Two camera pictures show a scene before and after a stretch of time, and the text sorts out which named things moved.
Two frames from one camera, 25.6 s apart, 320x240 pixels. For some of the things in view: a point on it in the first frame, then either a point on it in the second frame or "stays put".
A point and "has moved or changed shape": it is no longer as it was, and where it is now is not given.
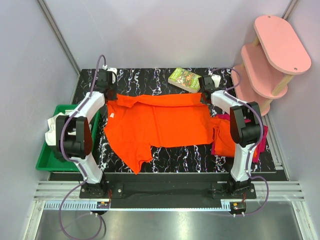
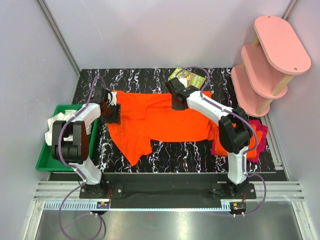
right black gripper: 201,100 -> 175,107
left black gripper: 114,96 -> 115,117
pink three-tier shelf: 268,63 stays put
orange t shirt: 135,123 has moved or changed shape
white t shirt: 50,134 stays put
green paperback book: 185,79 stays put
